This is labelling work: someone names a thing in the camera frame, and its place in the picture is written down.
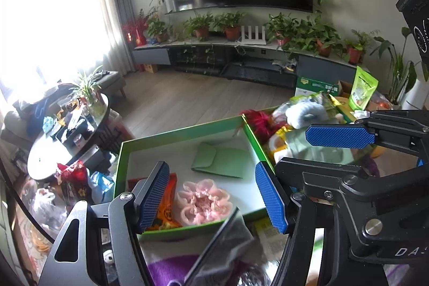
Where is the orange snack bag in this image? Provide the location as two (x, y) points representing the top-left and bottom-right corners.
(127, 174), (181, 232)

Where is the pink fabric flower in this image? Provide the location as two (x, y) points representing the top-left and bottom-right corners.
(175, 179), (234, 226)

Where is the green felt pouch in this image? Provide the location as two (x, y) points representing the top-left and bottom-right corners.
(191, 143), (254, 179)

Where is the green snack pouch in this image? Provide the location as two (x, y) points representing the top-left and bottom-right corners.
(348, 67), (379, 110)

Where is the pale green refill pouch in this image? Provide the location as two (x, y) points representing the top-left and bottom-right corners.
(285, 129), (354, 165)

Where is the green box left compartment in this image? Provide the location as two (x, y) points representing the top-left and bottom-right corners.
(114, 116), (269, 223)

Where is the red feather toy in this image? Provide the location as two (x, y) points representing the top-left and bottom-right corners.
(241, 110), (279, 144)

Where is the black items zip bag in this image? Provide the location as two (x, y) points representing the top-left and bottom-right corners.
(184, 208), (270, 285)

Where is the red gift bag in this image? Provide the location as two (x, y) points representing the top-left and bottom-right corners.
(55, 160), (92, 210)

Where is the round coffee table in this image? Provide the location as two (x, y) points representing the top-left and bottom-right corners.
(27, 94), (110, 181)

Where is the tv console cabinet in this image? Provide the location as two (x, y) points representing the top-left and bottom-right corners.
(132, 38), (356, 93)

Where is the white router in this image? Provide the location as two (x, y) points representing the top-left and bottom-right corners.
(241, 25), (267, 45)

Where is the blue fluffy ring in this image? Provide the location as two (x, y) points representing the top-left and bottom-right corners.
(284, 100), (331, 130)

